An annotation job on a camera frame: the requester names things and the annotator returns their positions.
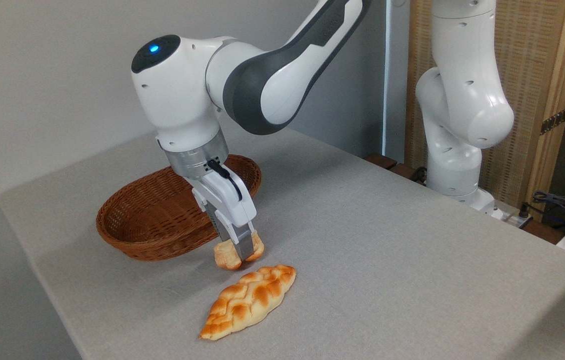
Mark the white vertical frame post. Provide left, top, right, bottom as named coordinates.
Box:
left=381, top=0, right=411, bottom=163

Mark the brown wicker basket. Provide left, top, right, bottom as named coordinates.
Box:
left=95, top=154, right=263, bottom=262

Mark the dark metal screen hinge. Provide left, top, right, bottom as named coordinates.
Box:
left=540, top=106, right=565, bottom=136

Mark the wooden woven screen panel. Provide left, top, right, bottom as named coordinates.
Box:
left=405, top=0, right=565, bottom=221

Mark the braided golden bread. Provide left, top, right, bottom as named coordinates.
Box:
left=199, top=264, right=297, bottom=342

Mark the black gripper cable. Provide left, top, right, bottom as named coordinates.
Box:
left=206, top=158, right=244, bottom=202

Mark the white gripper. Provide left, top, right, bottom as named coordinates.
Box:
left=191, top=167, right=258, bottom=262

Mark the round sliced bread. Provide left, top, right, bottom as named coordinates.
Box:
left=212, top=229, right=266, bottom=271

